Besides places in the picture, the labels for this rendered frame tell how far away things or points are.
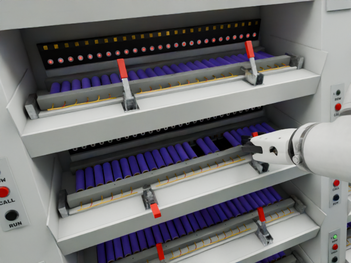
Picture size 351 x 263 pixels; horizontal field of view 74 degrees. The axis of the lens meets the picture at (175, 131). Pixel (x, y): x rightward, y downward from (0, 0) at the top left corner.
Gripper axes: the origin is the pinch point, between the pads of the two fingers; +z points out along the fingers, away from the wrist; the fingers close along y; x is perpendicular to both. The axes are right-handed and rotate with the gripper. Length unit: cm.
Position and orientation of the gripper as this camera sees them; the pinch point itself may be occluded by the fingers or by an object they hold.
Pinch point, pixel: (254, 140)
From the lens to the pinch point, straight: 57.7
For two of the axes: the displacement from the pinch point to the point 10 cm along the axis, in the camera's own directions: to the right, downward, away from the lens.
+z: -2.7, -0.4, 9.6
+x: -2.0, -9.7, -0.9
